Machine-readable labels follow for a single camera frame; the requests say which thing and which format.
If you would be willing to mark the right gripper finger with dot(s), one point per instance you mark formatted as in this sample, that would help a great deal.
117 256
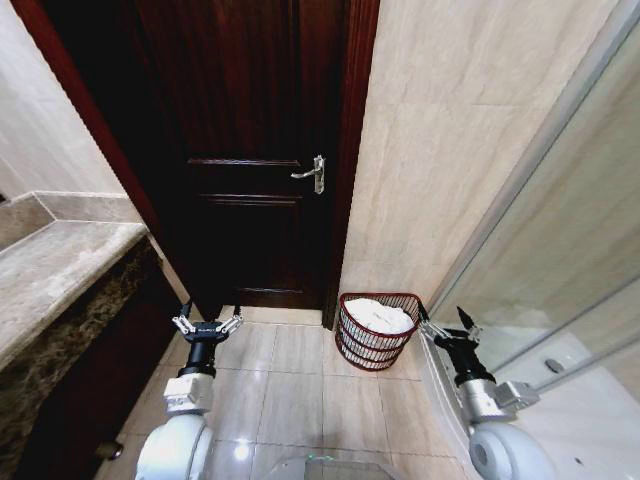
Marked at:
431 327
469 325

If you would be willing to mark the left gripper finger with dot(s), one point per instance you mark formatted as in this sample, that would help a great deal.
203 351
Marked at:
231 323
181 324

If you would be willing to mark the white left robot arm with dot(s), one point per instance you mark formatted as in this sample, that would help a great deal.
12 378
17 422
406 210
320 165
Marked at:
175 445

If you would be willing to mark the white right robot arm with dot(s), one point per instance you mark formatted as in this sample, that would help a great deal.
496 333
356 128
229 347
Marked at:
505 440

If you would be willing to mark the white towel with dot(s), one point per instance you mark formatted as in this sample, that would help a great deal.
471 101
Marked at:
380 315

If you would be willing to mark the silver bathtub knob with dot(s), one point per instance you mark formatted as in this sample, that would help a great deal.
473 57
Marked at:
553 365

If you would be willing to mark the white bathtub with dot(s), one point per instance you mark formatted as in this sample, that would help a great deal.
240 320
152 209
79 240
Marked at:
585 415

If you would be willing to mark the round cabinet knob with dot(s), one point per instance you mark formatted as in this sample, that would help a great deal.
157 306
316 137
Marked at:
110 450

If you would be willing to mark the marble vanity counter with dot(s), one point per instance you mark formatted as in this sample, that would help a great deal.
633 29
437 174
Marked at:
55 270

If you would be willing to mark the glass shower screen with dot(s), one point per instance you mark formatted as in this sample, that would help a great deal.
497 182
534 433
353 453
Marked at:
565 200

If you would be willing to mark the dark wooden door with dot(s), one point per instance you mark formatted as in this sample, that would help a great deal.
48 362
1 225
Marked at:
240 125

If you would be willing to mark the dark wooden door frame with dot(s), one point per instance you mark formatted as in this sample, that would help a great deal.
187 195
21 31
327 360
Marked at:
357 150

